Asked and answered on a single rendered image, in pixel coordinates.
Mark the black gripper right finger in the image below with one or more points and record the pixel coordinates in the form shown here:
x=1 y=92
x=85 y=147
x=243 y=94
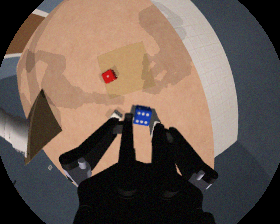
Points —
x=189 y=163

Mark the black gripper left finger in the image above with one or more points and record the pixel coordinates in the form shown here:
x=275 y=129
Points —
x=79 y=162

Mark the red die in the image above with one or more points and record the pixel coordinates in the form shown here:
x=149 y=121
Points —
x=109 y=76

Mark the white die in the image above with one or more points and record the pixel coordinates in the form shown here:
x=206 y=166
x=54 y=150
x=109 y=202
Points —
x=117 y=114

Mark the blue die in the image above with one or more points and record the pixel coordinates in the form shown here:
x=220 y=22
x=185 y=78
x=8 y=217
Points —
x=142 y=115

